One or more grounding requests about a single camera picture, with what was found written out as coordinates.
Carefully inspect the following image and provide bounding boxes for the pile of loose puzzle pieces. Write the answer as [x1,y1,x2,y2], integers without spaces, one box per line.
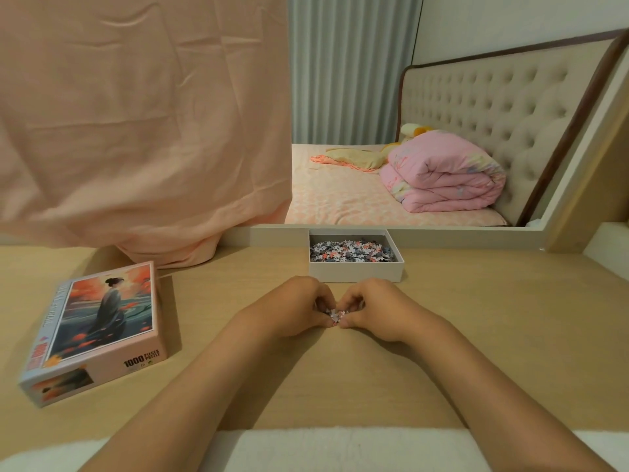
[310,237,397,263]

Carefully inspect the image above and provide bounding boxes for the person's left hand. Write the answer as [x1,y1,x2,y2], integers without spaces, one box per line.
[239,276,337,339]

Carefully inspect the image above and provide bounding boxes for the grey pleated curtain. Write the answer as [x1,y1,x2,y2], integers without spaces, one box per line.
[287,0,424,145]

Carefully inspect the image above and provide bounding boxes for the white puzzle box tray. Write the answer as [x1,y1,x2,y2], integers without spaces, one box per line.
[308,228,405,284]

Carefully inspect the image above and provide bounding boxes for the beige tufted headboard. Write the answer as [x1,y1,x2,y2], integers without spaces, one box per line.
[396,35,629,226]

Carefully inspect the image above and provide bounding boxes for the pink patterned mattress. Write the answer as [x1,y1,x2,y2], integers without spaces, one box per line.
[284,144,508,226]

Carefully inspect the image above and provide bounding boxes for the white and yellow plush toy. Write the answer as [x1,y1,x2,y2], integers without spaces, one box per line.
[399,123,434,143]

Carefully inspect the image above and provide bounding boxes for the person's right forearm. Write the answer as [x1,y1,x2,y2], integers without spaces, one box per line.
[398,314,621,472]

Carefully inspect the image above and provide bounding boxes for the folded pink quilt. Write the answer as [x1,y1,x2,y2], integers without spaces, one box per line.
[379,130,507,214]

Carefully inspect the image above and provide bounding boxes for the person's right hand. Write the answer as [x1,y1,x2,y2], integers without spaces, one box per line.
[335,278,429,344]

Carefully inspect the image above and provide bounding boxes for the peach fabric sheet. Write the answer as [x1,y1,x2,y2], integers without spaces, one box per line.
[0,0,294,269]

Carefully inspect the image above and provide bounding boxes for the pink illustrated puzzle box lid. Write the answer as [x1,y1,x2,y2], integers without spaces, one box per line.
[19,261,168,408]

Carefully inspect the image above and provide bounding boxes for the person's left forearm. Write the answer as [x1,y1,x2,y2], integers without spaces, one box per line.
[83,312,276,472]

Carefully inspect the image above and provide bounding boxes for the yellow crumpled blanket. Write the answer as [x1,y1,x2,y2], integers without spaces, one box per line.
[310,142,403,172]

